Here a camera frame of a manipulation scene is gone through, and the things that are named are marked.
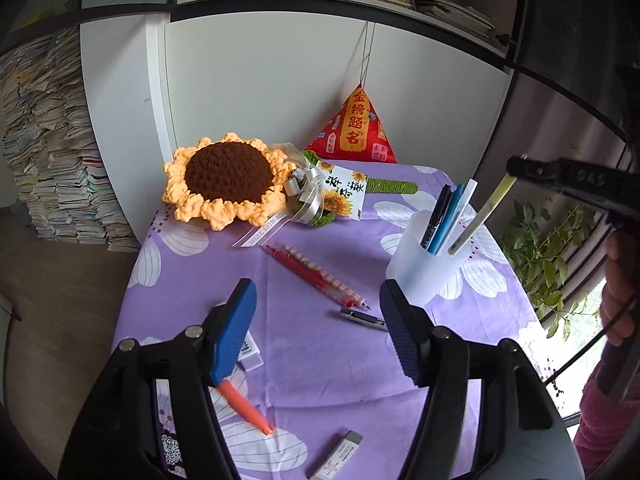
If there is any red patterned pen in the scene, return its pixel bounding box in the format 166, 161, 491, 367
278, 243, 373, 312

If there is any sunflower print card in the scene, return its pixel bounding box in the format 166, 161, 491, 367
319, 162, 369, 224

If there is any red pyramid pillow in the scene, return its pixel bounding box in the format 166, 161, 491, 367
303, 82, 399, 165

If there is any messy pile of booklets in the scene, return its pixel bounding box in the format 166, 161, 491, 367
414, 0, 497, 42

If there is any translucent white cup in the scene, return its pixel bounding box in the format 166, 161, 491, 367
385, 208, 485, 307

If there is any white ribbon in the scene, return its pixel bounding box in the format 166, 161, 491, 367
232, 142, 327, 249

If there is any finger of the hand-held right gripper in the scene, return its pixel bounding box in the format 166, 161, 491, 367
506, 154, 627, 219

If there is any light green pen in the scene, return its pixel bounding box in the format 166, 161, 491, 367
448, 172, 516, 256

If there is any white bookshelf cabinet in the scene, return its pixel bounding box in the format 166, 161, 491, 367
79, 0, 520, 261

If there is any orange marker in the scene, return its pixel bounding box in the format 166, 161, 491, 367
215, 378, 276, 436

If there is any tall pile of books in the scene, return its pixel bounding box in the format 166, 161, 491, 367
0, 29, 142, 254

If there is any pillow hanging string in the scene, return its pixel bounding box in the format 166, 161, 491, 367
357, 20, 376, 86

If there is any grey pink curtain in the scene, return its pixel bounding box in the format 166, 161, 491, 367
470, 67, 640, 316

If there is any purple floral tablecloth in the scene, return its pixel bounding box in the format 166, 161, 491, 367
111, 160, 552, 480

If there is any white correction tape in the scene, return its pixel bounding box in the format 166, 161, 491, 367
234, 329, 265, 372

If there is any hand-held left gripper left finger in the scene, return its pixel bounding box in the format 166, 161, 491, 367
56, 277, 259, 480

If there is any green leafy plant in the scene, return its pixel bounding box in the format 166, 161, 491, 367
499, 199, 602, 341

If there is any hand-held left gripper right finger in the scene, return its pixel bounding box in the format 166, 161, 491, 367
378, 279, 587, 480

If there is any blue pen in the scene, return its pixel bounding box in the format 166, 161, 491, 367
429, 183, 465, 255

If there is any white eraser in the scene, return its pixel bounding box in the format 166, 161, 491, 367
307, 429, 364, 480

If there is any white pen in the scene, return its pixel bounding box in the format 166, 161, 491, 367
440, 178, 480, 247

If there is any person's right hand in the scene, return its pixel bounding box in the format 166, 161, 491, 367
599, 229, 640, 347

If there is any dark cabinet door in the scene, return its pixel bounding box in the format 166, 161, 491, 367
499, 0, 640, 147

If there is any crochet sunflower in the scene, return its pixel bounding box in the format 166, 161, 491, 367
162, 132, 419, 232

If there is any black cable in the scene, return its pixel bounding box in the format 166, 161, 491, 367
544, 299, 640, 387

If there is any black pen with silver clip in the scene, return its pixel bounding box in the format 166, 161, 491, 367
339, 308, 390, 332

